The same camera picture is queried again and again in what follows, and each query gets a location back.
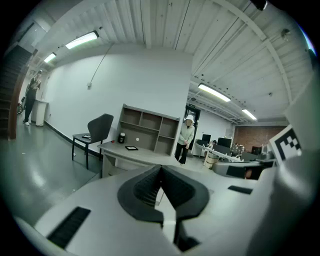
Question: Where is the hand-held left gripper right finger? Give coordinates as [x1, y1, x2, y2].
[159, 165, 210, 221]

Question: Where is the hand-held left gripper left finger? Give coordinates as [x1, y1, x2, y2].
[117, 164, 165, 225]

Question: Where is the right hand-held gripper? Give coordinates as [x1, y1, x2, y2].
[212, 73, 320, 255]

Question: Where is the grey wooden desk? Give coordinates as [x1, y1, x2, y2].
[96, 140, 177, 179]

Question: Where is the long white table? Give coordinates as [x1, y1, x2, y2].
[194, 141, 242, 166]

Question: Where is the grey wooden shelf hutch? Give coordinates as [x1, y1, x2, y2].
[116, 103, 181, 158]

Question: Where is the long ceiling lamp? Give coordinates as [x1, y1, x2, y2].
[197, 82, 232, 103]
[64, 30, 99, 50]
[241, 108, 258, 121]
[43, 51, 58, 64]

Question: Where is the black door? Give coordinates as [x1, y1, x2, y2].
[185, 104, 201, 159]

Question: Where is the dark upholstered chair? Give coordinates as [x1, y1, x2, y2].
[71, 113, 115, 171]

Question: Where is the dark staircase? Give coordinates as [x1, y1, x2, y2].
[0, 44, 34, 141]

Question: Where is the thin wall cable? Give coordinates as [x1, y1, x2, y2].
[89, 42, 115, 84]

